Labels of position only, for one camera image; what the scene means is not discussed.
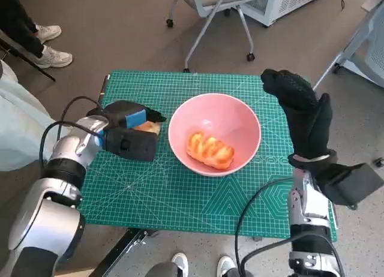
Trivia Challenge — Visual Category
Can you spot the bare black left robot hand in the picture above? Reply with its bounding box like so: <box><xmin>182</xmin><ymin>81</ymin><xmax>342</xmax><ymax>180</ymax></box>
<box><xmin>103</xmin><ymin>99</ymin><xmax>167</xmax><ymax>130</ymax></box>

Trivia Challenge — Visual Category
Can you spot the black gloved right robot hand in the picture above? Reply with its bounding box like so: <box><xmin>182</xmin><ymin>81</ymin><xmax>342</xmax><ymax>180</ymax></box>
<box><xmin>260</xmin><ymin>68</ymin><xmax>334</xmax><ymax>162</ymax></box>

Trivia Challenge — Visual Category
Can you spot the round toy bread bun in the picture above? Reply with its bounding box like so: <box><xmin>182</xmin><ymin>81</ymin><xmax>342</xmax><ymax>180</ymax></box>
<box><xmin>133</xmin><ymin>121</ymin><xmax>161</xmax><ymax>137</ymax></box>

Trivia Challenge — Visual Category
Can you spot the pink bowl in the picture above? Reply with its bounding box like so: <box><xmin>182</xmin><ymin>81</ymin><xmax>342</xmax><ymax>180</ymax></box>
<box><xmin>167</xmin><ymin>93</ymin><xmax>261</xmax><ymax>177</ymax></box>

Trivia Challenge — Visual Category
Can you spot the long striped toy bread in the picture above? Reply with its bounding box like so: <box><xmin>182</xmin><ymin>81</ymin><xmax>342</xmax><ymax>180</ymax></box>
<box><xmin>185</xmin><ymin>132</ymin><xmax>235</xmax><ymax>170</ymax></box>

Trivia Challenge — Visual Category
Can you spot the black slanted bar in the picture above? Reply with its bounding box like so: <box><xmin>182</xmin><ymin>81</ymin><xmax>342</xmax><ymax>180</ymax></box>
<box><xmin>0</xmin><ymin>29</ymin><xmax>56</xmax><ymax>82</ymax></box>

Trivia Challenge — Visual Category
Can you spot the green cutting mat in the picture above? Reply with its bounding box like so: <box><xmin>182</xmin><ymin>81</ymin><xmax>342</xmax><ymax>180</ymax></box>
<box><xmin>78</xmin><ymin>70</ymin><xmax>338</xmax><ymax>240</ymax></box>

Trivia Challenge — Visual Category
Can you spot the person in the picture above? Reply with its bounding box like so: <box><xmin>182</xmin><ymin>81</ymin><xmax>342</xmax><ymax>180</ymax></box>
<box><xmin>0</xmin><ymin>59</ymin><xmax>73</xmax><ymax>171</ymax></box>
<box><xmin>0</xmin><ymin>0</ymin><xmax>73</xmax><ymax>70</ymax></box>

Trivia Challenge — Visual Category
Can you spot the white perforated cabinet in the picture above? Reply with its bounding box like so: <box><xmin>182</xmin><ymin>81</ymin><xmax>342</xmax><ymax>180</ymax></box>
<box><xmin>239</xmin><ymin>0</ymin><xmax>328</xmax><ymax>28</ymax></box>

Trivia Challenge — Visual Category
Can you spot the black metal table brace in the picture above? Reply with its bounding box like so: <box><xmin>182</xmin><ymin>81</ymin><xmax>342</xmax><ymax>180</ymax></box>
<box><xmin>89</xmin><ymin>228</ymin><xmax>160</xmax><ymax>277</ymax></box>

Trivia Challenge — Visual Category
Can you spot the grey office chair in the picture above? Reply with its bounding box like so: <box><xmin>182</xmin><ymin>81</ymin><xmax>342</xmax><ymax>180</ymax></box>
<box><xmin>166</xmin><ymin>0</ymin><xmax>266</xmax><ymax>73</ymax></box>

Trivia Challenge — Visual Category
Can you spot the white shoe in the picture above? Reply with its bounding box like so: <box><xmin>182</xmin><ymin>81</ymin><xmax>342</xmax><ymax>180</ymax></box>
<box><xmin>171</xmin><ymin>252</ymin><xmax>189</xmax><ymax>277</ymax></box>
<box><xmin>217</xmin><ymin>255</ymin><xmax>236</xmax><ymax>277</ymax></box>

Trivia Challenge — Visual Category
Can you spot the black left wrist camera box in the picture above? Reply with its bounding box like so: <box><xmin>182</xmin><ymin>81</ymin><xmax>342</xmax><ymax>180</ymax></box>
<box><xmin>101</xmin><ymin>128</ymin><xmax>158</xmax><ymax>162</ymax></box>

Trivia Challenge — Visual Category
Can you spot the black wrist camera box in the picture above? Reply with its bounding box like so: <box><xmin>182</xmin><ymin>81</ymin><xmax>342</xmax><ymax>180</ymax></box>
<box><xmin>101</xmin><ymin>128</ymin><xmax>158</xmax><ymax>162</ymax></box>
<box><xmin>317</xmin><ymin>162</ymin><xmax>384</xmax><ymax>207</ymax></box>

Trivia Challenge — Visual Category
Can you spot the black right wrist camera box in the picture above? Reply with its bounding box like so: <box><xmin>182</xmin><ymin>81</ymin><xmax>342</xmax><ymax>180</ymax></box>
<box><xmin>317</xmin><ymin>162</ymin><xmax>384</xmax><ymax>207</ymax></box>

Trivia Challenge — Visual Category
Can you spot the white frame cart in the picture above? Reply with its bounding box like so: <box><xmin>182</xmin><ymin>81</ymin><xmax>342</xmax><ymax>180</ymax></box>
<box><xmin>311</xmin><ymin>2</ymin><xmax>384</xmax><ymax>89</ymax></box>

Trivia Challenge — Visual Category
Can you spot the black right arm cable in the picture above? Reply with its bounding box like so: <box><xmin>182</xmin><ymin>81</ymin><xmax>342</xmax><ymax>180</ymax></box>
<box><xmin>233</xmin><ymin>177</ymin><xmax>346</xmax><ymax>277</ymax></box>

